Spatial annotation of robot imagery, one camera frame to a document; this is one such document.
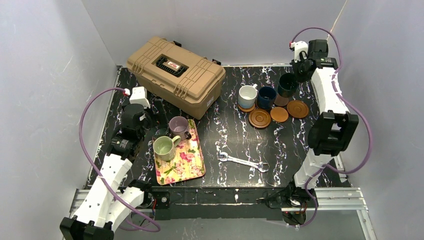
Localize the navy blue mug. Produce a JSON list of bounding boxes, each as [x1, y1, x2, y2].
[[256, 86, 277, 111]]

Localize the white mug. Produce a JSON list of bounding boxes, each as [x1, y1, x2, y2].
[[237, 84, 258, 109]]

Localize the dark grey mug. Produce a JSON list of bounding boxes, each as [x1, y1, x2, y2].
[[152, 127, 172, 140]]

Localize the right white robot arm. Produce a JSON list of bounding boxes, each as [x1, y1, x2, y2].
[[289, 39, 359, 198]]

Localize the pale green mug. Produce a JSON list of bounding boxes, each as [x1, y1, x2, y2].
[[153, 135, 181, 162]]

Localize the lilac mug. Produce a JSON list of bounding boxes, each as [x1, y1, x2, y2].
[[168, 116, 192, 140]]

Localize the silver double-ended wrench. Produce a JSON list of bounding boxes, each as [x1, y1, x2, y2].
[[217, 152, 269, 173]]

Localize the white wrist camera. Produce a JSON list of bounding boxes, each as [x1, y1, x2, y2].
[[289, 41, 309, 64], [124, 86, 151, 109]]

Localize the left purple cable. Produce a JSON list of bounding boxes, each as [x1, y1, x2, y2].
[[79, 87, 162, 233]]

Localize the light orange wooden coaster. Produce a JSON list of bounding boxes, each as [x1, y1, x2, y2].
[[237, 104, 256, 113]]

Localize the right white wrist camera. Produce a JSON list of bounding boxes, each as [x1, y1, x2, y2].
[[289, 41, 309, 64]]

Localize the ringed orange wooden coaster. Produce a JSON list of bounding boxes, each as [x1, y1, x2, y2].
[[286, 100, 309, 119]]

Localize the floral serving tray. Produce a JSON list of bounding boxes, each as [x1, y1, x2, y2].
[[154, 119, 206, 185]]

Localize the tan plastic toolbox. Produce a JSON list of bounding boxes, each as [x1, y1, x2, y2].
[[126, 36, 226, 120]]

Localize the dark teal mug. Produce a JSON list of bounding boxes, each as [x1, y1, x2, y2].
[[277, 73, 299, 98]]

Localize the ringed brown wooden coaster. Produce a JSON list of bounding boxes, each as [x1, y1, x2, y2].
[[248, 108, 272, 129]]

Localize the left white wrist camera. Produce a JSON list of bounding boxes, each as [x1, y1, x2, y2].
[[124, 86, 151, 109]]

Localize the dark walnut wooden coaster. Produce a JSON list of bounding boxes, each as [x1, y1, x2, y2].
[[274, 94, 290, 107]]

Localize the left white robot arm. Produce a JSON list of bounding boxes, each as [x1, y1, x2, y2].
[[59, 99, 156, 240]]

